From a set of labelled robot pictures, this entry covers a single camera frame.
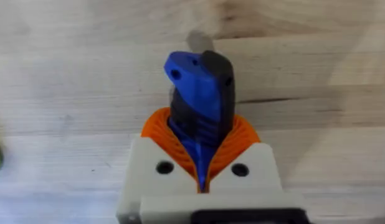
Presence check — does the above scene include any white orange right gripper right finger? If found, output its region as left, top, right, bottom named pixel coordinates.
left=204, top=114, right=283, bottom=194

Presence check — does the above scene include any white orange right gripper left finger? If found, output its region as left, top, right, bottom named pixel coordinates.
left=116, top=107, right=203, bottom=224

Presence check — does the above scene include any blue electric screwdriver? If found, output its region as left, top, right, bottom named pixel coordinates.
left=163, top=30, right=236, bottom=191

